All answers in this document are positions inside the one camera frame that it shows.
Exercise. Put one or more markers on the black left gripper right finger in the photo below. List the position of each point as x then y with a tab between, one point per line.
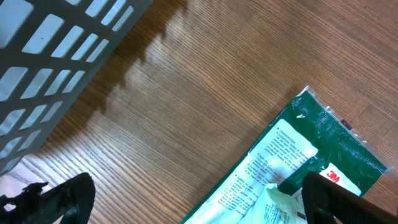
326	202

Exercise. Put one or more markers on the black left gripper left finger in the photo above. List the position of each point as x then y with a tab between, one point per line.
69	202

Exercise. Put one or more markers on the green 3M sponge package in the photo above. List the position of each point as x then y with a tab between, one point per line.
265	185

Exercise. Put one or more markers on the grey plastic mesh basket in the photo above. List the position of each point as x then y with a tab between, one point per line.
50	50

